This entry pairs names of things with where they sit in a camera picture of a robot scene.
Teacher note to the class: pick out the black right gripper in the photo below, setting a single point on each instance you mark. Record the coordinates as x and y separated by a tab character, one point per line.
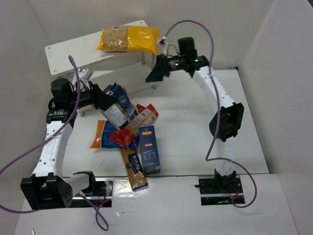
161	67

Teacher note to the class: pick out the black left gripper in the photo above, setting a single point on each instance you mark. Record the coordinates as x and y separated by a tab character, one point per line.
97	96

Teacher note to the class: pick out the dark blue Agnesi pasta bag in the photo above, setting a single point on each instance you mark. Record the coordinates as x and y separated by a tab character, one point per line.
123	111

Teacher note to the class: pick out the yellow pasta bag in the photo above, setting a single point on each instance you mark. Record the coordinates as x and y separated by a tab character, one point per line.
129	38

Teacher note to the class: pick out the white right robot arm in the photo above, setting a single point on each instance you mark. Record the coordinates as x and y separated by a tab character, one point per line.
227	121

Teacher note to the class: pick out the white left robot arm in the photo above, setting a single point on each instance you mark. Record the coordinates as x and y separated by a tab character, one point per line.
46	189

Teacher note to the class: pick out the orange blue pasta bag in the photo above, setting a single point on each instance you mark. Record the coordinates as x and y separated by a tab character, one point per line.
102	138

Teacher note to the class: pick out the white two-tier shelf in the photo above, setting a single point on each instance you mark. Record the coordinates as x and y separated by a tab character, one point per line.
128	69

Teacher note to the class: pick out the blue Barilla pasta box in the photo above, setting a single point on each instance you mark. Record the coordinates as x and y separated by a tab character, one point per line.
149	151

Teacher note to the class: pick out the red spaghetti bag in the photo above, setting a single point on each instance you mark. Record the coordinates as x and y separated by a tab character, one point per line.
128	134

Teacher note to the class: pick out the brown spaghetti pack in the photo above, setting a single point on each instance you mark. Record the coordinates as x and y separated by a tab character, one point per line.
134	169

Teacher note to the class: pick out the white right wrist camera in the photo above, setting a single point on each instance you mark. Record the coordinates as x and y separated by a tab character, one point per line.
162	43

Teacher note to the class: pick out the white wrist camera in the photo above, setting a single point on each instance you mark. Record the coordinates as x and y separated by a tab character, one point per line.
162	43
85	74

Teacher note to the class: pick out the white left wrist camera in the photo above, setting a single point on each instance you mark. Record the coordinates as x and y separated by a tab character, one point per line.
85	74

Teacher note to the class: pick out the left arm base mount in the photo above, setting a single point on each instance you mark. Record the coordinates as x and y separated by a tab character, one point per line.
100	194

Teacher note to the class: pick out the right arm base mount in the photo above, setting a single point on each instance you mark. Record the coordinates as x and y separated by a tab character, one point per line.
210	194

